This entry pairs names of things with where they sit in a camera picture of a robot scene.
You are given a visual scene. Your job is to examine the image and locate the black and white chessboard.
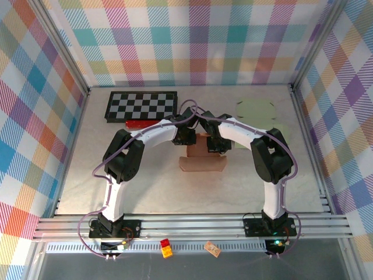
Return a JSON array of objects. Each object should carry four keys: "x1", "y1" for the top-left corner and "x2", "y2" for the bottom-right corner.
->
[{"x1": 104, "y1": 90, "x2": 178, "y2": 124}]

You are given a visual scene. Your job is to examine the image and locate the small orange wooden tag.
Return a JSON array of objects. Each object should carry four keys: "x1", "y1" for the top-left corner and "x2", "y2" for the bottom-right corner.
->
[{"x1": 204, "y1": 240, "x2": 221, "y2": 258}]

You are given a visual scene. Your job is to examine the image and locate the aluminium side rail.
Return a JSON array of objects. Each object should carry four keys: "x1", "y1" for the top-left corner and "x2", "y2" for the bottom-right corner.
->
[
  {"x1": 290, "y1": 84, "x2": 335, "y2": 215},
  {"x1": 52, "y1": 87, "x2": 91, "y2": 218}
]

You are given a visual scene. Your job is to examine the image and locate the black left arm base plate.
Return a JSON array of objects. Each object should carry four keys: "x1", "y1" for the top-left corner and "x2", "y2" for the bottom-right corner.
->
[{"x1": 89, "y1": 219, "x2": 142, "y2": 239}]

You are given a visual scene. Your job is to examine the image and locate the aluminium frame rail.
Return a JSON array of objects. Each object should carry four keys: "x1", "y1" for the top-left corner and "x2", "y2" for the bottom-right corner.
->
[{"x1": 31, "y1": 214, "x2": 355, "y2": 242}]

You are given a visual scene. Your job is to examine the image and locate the red and yellow toy brick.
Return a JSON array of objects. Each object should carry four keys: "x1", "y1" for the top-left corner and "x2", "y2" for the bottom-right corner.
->
[{"x1": 160, "y1": 238, "x2": 173, "y2": 259}]

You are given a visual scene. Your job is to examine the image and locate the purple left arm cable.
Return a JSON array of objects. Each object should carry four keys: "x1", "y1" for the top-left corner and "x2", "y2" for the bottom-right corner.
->
[{"x1": 78, "y1": 99, "x2": 205, "y2": 259}]

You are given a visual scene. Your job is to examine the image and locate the slotted grey cable duct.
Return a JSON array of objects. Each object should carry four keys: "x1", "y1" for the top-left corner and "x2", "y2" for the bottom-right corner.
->
[{"x1": 45, "y1": 241, "x2": 269, "y2": 254}]

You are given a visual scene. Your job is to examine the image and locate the aluminium corner post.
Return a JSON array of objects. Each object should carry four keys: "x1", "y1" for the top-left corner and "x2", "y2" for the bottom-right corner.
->
[
  {"x1": 29, "y1": 0, "x2": 90, "y2": 97},
  {"x1": 290, "y1": 0, "x2": 350, "y2": 91}
]

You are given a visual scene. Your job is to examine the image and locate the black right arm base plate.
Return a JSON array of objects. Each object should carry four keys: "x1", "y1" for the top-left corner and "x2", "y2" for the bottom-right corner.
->
[{"x1": 243, "y1": 217, "x2": 297, "y2": 237}]

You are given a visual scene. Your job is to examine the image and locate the red toy brick block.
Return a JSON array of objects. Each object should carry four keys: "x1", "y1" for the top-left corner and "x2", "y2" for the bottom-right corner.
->
[{"x1": 125, "y1": 120, "x2": 152, "y2": 129}]

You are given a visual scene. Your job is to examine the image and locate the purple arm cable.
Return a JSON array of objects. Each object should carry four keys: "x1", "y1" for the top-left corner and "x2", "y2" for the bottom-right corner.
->
[
  {"x1": 195, "y1": 112, "x2": 301, "y2": 259},
  {"x1": 78, "y1": 99, "x2": 205, "y2": 259}
]

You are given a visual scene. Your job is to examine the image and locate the pink paper box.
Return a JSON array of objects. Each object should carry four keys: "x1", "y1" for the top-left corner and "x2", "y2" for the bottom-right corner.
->
[{"x1": 178, "y1": 132, "x2": 227, "y2": 173}]

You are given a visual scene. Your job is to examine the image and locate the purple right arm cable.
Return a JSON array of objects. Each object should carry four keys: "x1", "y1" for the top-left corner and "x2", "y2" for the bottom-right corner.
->
[{"x1": 195, "y1": 112, "x2": 301, "y2": 259}]

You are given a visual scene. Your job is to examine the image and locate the green paper box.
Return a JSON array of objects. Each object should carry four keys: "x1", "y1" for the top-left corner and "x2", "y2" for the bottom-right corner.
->
[{"x1": 235, "y1": 97, "x2": 291, "y2": 150}]

